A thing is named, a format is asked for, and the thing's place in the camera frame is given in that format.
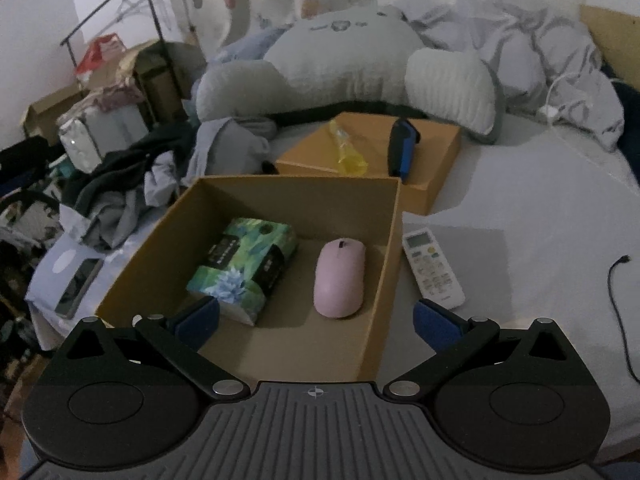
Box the silver wrapped package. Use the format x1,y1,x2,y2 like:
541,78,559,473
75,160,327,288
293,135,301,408
57,105,151,173

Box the black smartphone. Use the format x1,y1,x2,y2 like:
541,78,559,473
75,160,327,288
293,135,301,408
54,258,105,319

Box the brown cardboard box lid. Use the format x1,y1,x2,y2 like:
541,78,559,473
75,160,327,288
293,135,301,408
275,112,462,216

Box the grey crumpled clothes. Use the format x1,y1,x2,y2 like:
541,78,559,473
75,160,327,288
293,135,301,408
60,117,278,251

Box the black metal clothes rack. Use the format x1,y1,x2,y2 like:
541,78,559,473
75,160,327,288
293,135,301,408
60,0,176,106

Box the pink computer mouse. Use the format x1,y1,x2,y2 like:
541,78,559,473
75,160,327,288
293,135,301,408
313,238,367,319

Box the white charger with cable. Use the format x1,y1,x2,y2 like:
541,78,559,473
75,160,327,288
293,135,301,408
537,72,640,181

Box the red bag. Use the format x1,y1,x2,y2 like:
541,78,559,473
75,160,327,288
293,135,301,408
75,34,126,78

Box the green floral tissue pack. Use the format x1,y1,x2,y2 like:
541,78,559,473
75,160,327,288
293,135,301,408
186,217,299,326

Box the brown cardboard box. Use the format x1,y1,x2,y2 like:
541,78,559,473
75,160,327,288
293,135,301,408
95,175,403,381

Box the navy printed pillow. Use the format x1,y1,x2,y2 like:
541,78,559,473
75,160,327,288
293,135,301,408
600,62,640,183

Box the black cable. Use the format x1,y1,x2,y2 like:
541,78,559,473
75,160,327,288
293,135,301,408
607,256,640,386

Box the blue-grey quilt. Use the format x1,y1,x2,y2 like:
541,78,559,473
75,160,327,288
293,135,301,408
210,0,626,153

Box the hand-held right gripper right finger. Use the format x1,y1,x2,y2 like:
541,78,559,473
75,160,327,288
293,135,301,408
382,299,576,403

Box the white remote control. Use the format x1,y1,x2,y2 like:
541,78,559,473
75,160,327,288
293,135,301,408
402,227,466,310

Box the black and blue device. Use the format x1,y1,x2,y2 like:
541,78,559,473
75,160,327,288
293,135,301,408
387,118,421,181

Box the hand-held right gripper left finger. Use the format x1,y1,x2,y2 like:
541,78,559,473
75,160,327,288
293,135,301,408
55,295,251,401

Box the black crumpled clothes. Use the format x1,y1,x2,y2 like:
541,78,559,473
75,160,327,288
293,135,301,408
65,125,196,221

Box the wooden headboard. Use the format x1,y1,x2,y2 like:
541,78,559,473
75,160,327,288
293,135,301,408
580,5,640,81

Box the grey backrest cushion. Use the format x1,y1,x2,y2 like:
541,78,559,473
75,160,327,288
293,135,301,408
195,5,506,146

